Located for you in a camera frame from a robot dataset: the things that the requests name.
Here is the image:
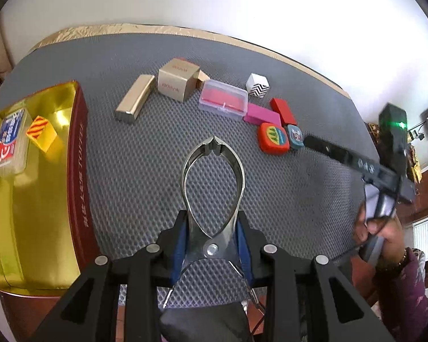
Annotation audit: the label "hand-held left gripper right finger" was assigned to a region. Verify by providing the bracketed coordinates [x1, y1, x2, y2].
[235, 210, 396, 342]

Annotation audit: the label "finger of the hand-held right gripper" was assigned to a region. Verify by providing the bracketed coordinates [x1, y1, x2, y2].
[303, 135, 359, 170]

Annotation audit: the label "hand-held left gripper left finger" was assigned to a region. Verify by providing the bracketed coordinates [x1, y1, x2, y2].
[32, 209, 188, 342]

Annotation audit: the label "small teal tin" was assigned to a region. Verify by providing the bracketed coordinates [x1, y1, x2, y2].
[284, 125, 305, 149]

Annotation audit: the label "red rounded tin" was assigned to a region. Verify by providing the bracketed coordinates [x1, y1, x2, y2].
[257, 123, 291, 156]

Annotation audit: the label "silver metal tongs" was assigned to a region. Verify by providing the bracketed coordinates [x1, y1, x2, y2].
[162, 136, 265, 310]

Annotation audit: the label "clear case with red insert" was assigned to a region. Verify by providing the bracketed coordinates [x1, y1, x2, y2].
[199, 79, 248, 119]

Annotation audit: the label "red and gold tin box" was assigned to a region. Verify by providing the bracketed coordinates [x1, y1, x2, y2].
[0, 81, 100, 298]

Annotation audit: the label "long gold box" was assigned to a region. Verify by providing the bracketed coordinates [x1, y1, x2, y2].
[115, 74, 156, 125]

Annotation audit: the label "gold cube box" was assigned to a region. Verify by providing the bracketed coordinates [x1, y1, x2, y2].
[158, 57, 201, 103]

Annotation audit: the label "person's right forearm purple sleeve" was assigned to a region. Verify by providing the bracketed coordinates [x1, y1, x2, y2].
[374, 247, 428, 342]

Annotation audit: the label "person's right hand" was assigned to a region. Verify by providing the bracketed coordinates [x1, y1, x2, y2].
[353, 208, 409, 275]

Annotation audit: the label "dark cloth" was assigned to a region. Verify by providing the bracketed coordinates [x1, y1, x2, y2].
[160, 303, 251, 342]

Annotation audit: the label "grey honeycomb mat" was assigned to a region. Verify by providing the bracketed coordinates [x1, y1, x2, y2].
[0, 34, 382, 309]

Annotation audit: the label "white cube with zigzag print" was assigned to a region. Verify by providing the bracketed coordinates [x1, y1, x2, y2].
[246, 73, 270, 98]

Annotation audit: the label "small gold box pink cap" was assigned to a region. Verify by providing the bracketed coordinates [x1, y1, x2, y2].
[196, 69, 212, 89]

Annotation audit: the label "yellow box with red stripes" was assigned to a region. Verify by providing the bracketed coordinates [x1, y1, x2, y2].
[26, 115, 59, 152]

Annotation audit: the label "clear box with blue-red label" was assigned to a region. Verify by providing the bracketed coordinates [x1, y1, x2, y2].
[0, 109, 33, 176]

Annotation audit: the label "beaded bracelet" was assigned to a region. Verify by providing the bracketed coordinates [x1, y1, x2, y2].
[385, 249, 409, 272]

